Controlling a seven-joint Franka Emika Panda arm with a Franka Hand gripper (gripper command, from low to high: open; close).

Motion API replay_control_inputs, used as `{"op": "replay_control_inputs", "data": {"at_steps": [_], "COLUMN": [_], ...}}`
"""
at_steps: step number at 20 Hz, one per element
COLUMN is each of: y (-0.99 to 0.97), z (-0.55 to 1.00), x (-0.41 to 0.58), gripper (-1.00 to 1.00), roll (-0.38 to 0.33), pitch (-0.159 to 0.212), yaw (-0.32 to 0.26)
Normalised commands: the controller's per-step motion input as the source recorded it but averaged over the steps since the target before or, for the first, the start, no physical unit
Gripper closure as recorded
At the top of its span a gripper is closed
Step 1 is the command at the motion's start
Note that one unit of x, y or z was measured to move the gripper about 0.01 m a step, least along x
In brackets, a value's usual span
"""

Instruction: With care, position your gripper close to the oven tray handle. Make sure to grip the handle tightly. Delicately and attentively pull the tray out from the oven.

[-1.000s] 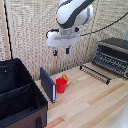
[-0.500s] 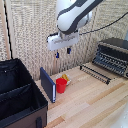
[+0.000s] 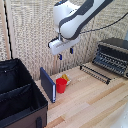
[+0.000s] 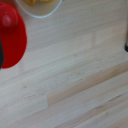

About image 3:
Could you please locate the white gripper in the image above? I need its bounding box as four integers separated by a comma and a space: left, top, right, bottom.
47, 35, 81, 62

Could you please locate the yellow toy object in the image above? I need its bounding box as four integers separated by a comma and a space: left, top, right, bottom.
60, 73, 72, 86

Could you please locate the red plastic cup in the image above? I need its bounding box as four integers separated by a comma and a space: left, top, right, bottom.
55, 77, 68, 95

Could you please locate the dark blue book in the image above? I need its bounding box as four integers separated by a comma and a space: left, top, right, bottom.
39, 66, 57, 104

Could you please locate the beige woven folding screen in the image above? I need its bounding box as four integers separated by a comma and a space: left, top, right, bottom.
0, 0, 128, 82

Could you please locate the black fabric storage box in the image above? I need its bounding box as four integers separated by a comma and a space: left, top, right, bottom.
0, 58, 50, 128

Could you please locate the black wire dish rack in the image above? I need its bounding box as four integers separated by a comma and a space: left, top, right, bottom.
92, 37, 128, 80

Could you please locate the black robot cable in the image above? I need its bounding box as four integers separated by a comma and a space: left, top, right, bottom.
79, 12, 128, 34

